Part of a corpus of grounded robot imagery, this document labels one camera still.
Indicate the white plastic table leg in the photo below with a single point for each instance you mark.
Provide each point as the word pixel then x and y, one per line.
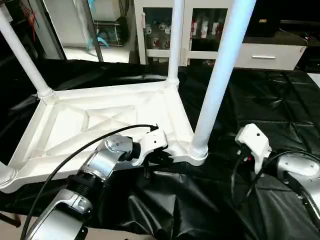
pixel 220 75
pixel 6 175
pixel 22 57
pixel 175 37

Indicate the white plastic table top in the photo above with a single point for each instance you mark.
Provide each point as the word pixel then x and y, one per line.
pixel 75 117

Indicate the black mat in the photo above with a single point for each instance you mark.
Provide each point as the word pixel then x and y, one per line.
pixel 262 100

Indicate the white drawer unit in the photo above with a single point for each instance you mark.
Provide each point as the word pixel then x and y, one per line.
pixel 287 52

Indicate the white glass-door cabinet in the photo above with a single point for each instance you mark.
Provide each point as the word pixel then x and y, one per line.
pixel 187 37

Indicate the light blue plastic stand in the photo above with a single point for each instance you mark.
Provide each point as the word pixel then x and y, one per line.
pixel 102 41

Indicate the black box with orange label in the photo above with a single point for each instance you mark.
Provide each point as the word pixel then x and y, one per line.
pixel 265 27

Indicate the black TV stand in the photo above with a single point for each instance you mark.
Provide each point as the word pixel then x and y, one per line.
pixel 300 35

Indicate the black metal workbench leg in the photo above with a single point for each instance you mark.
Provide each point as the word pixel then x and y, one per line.
pixel 10 218

